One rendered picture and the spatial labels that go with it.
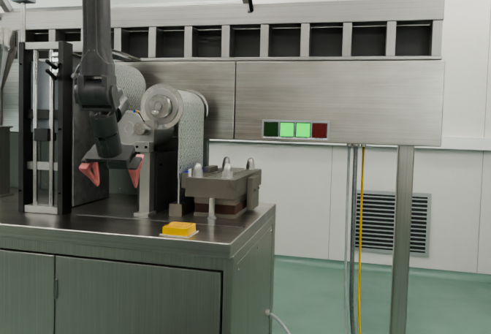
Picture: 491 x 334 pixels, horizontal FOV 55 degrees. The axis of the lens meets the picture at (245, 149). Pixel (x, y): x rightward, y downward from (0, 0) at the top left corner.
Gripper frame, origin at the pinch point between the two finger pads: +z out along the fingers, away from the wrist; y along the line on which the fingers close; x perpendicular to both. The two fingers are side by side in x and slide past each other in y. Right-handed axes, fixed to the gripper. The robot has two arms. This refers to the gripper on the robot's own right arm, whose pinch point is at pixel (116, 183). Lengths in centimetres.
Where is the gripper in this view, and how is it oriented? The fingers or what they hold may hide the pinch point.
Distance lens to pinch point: 120.6
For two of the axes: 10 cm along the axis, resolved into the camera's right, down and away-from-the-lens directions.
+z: 0.2, 8.4, 5.4
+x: -0.9, 5.4, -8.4
